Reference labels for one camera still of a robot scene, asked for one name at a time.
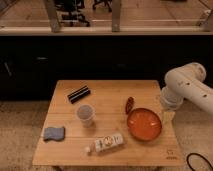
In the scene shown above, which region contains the black striped rectangular box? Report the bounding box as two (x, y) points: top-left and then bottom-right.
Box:
(68, 86), (91, 104)

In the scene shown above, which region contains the black cabinet counter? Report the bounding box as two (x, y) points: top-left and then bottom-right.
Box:
(0, 28), (213, 100)

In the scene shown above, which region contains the dark red snack packet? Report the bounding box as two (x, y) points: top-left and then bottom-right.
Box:
(125, 97), (134, 114)

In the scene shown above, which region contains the orange bowl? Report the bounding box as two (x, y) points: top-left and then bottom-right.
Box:
(127, 108), (162, 141)

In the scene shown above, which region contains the black cable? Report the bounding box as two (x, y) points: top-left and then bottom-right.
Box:
(186, 152), (213, 171)

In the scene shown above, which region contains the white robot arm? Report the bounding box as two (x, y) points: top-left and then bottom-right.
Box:
(159, 62), (213, 115)

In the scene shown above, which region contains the black office chair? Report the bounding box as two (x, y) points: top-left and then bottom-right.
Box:
(54, 0), (90, 27)

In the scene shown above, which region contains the wooden table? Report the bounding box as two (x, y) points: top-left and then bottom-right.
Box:
(33, 80), (183, 166)

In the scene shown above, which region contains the black office chair base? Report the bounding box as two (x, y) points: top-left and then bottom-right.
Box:
(91, 0), (113, 13)

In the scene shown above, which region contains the white plastic bottle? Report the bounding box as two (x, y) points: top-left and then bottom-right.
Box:
(85, 133), (124, 154)

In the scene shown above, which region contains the blue grey sponge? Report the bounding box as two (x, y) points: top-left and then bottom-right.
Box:
(43, 127), (65, 141)

